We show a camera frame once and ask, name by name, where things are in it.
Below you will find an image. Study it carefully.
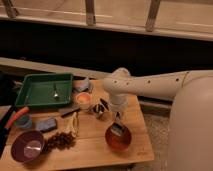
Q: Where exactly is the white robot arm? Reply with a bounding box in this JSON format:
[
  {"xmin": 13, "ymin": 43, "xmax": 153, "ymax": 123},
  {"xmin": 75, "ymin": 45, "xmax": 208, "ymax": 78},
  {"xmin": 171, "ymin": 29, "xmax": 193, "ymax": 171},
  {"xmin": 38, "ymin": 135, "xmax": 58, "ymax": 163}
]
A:
[{"xmin": 102, "ymin": 68, "xmax": 213, "ymax": 171}]

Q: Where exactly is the red bowl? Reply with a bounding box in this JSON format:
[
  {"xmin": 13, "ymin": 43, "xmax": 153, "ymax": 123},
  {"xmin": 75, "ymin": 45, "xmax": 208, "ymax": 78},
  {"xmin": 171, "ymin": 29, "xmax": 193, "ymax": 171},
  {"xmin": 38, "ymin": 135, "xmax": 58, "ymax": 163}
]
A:
[{"xmin": 105, "ymin": 125, "xmax": 132, "ymax": 152}]

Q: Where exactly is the purple bowl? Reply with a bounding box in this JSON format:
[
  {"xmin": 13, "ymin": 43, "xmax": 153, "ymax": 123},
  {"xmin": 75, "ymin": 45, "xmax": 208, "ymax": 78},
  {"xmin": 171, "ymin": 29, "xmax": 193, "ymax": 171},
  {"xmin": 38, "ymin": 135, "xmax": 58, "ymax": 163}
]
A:
[{"xmin": 11, "ymin": 130, "xmax": 45, "ymax": 163}]

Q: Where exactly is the grey blue cloth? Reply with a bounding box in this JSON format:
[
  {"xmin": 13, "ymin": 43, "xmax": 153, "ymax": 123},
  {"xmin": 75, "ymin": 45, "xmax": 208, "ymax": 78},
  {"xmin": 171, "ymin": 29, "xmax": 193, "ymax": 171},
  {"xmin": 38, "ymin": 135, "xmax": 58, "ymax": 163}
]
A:
[{"xmin": 73, "ymin": 77, "xmax": 93, "ymax": 92}]

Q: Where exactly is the wooden board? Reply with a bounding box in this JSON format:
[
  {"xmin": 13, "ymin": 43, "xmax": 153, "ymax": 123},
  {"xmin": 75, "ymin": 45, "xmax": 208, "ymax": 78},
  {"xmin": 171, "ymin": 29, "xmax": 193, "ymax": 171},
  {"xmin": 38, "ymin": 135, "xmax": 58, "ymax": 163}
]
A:
[{"xmin": 0, "ymin": 78, "xmax": 156, "ymax": 171}]

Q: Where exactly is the silver spoon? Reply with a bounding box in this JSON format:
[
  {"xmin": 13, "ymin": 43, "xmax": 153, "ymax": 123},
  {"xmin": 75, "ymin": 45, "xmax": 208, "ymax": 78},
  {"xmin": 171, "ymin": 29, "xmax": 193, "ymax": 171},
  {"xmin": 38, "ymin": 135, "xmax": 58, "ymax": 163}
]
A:
[{"xmin": 53, "ymin": 83, "xmax": 59, "ymax": 99}]

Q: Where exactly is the yellow banana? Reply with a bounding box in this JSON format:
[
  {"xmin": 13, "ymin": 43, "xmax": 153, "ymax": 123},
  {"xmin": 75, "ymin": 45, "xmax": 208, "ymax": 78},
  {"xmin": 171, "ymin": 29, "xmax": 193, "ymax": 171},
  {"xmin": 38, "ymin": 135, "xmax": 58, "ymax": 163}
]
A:
[{"xmin": 65, "ymin": 112, "xmax": 79, "ymax": 137}]

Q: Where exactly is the green plastic tray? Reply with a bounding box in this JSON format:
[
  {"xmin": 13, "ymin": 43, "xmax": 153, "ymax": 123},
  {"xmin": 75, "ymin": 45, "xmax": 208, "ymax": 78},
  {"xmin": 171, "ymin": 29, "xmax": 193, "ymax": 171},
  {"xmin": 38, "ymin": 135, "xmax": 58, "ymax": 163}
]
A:
[{"xmin": 15, "ymin": 73, "xmax": 73, "ymax": 108}]

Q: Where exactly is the bunch of dark grapes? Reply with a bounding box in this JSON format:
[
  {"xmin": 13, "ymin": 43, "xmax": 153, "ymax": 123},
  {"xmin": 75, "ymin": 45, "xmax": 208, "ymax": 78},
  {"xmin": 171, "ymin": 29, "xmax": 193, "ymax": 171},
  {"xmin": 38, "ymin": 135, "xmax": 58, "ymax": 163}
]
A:
[{"xmin": 43, "ymin": 132, "xmax": 75, "ymax": 153}]

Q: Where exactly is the grey blue sponge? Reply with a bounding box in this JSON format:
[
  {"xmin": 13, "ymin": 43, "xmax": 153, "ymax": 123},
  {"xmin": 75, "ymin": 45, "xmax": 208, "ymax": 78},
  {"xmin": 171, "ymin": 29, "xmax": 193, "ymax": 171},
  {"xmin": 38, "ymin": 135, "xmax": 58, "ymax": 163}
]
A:
[{"xmin": 35, "ymin": 118, "xmax": 57, "ymax": 132}]

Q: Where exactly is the small blue cup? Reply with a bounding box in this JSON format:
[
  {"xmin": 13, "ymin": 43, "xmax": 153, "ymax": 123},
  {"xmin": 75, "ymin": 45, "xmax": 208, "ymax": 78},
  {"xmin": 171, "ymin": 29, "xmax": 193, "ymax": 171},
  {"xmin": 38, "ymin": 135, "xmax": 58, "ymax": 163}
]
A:
[{"xmin": 15, "ymin": 115, "xmax": 32, "ymax": 129}]

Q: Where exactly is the orange handled tool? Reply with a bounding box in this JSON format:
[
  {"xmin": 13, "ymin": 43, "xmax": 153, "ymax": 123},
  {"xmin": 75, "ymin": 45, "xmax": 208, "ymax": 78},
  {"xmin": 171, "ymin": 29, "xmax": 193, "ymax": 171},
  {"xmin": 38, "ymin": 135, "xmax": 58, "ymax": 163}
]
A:
[{"xmin": 5, "ymin": 106, "xmax": 29, "ymax": 129}]

